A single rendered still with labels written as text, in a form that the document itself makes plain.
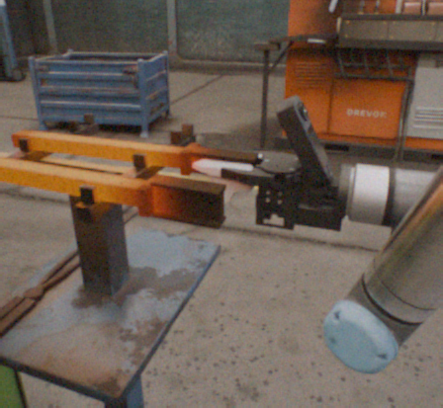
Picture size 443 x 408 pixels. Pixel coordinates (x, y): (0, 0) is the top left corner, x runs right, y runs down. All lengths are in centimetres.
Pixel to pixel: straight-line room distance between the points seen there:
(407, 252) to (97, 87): 387
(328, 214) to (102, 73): 366
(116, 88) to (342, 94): 205
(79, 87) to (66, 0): 524
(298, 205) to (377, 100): 304
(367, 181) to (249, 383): 113
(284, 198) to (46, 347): 41
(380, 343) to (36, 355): 47
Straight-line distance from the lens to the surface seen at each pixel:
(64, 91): 430
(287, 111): 50
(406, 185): 53
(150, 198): 47
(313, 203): 55
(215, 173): 55
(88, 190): 50
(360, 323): 45
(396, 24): 336
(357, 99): 356
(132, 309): 72
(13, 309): 77
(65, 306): 76
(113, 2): 878
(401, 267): 42
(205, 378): 156
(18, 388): 126
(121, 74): 400
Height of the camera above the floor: 119
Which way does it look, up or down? 24 degrees down
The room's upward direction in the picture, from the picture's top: straight up
